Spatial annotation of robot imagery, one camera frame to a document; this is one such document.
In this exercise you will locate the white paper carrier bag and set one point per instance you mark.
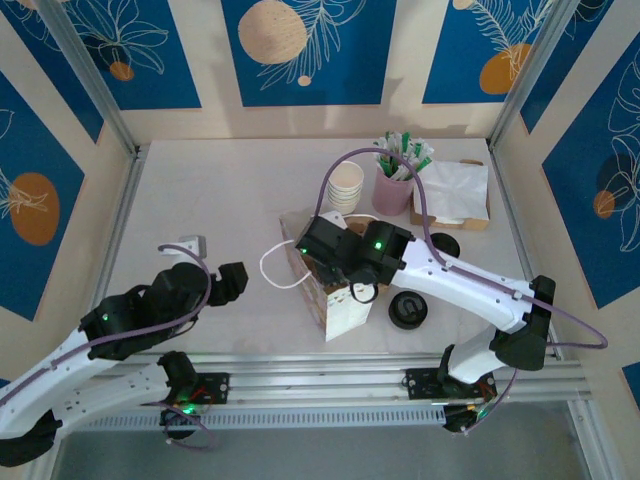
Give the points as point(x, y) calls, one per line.
point(345, 315)

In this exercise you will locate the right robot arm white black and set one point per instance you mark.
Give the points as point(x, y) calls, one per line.
point(475, 300)

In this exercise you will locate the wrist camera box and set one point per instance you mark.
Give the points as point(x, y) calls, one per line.
point(192, 245)
point(332, 218)

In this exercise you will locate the pink cylindrical holder cup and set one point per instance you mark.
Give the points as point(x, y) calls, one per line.
point(392, 197)

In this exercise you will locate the wooden napkin tray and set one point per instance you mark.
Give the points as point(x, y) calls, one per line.
point(470, 225)

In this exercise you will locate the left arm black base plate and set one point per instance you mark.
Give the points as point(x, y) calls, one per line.
point(217, 387)

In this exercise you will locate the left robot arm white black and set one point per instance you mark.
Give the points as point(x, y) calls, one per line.
point(110, 395)

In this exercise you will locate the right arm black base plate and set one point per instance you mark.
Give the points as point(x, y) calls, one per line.
point(420, 382)

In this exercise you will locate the aluminium frame post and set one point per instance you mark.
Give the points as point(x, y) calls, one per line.
point(530, 65)
point(95, 85)

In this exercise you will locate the aluminium frame crossbar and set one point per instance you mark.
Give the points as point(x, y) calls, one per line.
point(320, 380)

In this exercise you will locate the green white sugar stick packet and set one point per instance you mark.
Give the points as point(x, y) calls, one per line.
point(405, 140)
point(382, 160)
point(424, 164)
point(420, 150)
point(389, 140)

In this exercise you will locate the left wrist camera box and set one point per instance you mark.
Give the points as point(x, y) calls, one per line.
point(192, 245)

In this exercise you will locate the stack of white paper cups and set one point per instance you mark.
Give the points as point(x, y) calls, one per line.
point(346, 187)

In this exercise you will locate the white paper napkin stack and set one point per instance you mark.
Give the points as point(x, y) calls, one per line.
point(457, 187)

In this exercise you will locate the stack of black cup lids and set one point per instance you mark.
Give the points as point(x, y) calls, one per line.
point(409, 312)

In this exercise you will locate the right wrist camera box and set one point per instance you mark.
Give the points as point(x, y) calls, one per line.
point(332, 218)

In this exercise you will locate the aluminium table side rail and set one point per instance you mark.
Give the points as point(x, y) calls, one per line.
point(510, 200)
point(122, 210)

